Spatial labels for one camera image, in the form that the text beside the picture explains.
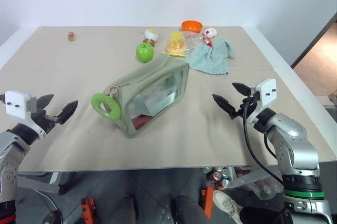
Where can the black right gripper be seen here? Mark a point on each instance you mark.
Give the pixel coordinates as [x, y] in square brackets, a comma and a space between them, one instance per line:
[248, 107]

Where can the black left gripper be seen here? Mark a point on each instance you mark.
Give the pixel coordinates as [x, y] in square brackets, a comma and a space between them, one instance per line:
[43, 121]

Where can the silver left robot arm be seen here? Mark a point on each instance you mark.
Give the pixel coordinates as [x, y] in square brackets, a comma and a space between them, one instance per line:
[10, 145]

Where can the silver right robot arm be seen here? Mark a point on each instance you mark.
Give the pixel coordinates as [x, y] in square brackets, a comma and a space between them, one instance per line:
[297, 145]

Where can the green transparent pouch bag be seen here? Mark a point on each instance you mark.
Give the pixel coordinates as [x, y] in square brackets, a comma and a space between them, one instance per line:
[147, 82]

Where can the teal cloth towel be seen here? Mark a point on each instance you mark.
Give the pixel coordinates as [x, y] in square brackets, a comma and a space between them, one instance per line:
[210, 59]

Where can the white red plush toy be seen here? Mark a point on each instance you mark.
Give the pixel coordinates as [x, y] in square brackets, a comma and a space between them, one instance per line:
[210, 32]

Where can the clear plastic bag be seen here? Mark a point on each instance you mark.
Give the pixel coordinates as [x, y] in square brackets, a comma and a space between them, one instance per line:
[194, 40]

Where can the small brown figurine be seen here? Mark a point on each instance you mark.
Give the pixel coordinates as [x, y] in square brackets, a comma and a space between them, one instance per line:
[71, 36]

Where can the yellow packaged bread toy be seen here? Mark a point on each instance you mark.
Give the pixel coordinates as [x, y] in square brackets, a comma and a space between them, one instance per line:
[176, 45]

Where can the silver soda can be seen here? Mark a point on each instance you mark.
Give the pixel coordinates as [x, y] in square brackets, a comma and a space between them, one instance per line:
[225, 172]

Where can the green soda can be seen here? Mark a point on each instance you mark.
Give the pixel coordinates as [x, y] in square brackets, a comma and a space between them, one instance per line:
[207, 169]

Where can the orange plastic bowl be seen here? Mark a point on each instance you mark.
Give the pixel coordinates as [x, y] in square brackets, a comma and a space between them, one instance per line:
[191, 26]

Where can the red soda can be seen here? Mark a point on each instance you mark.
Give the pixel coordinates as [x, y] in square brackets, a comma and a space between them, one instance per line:
[223, 184]
[216, 176]

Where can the clear bag of items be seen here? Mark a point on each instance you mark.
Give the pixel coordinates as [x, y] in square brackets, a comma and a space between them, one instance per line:
[264, 188]

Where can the green apple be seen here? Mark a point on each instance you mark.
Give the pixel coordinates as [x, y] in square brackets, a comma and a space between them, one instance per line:
[144, 52]

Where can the white yellow plush toy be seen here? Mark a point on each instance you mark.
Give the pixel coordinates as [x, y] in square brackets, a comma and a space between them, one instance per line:
[152, 34]

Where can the white sneaker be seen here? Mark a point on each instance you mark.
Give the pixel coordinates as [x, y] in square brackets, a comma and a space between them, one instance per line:
[226, 203]

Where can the orange black clamp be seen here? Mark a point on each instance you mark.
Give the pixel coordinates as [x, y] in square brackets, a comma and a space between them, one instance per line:
[88, 209]
[207, 203]

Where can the dark rounded shape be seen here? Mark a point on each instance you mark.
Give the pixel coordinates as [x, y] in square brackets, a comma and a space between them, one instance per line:
[126, 211]
[190, 211]

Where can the dark trouser leg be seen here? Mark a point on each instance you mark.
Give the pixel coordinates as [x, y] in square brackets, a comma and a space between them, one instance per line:
[260, 216]

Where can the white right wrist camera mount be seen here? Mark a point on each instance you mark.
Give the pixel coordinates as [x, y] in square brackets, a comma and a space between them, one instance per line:
[266, 90]

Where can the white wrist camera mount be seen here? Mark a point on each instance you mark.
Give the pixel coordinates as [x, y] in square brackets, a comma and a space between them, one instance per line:
[16, 103]
[266, 90]

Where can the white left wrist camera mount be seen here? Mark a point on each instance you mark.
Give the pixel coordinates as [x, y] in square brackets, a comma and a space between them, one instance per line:
[16, 103]

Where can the grey table leg frame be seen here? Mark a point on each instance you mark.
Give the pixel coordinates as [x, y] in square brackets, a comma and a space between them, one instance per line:
[250, 178]
[39, 183]

